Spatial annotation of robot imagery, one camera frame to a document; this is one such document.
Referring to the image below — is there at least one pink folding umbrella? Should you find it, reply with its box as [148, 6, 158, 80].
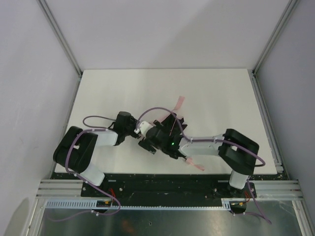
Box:
[158, 96, 205, 172]

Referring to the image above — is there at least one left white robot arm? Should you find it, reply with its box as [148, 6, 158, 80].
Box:
[53, 112, 140, 186]

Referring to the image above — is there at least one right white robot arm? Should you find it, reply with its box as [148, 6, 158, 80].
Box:
[135, 113, 259, 190]

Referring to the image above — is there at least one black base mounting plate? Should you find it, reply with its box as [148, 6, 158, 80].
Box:
[50, 172, 284, 207]

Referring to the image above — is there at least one aluminium frame rail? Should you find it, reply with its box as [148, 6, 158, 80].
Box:
[249, 70, 304, 202]

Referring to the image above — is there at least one grey slotted cable duct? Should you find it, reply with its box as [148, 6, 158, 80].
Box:
[44, 198, 247, 211]

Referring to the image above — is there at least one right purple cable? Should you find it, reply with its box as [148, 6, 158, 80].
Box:
[136, 106, 272, 224]

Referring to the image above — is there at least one left aluminium frame post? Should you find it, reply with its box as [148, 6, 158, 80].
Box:
[36, 0, 83, 78]

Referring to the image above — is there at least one aluminium frame post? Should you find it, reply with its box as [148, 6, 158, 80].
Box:
[252, 0, 300, 75]
[36, 0, 83, 78]

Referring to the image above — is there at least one right aluminium frame post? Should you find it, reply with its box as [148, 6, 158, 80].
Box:
[252, 0, 300, 75]

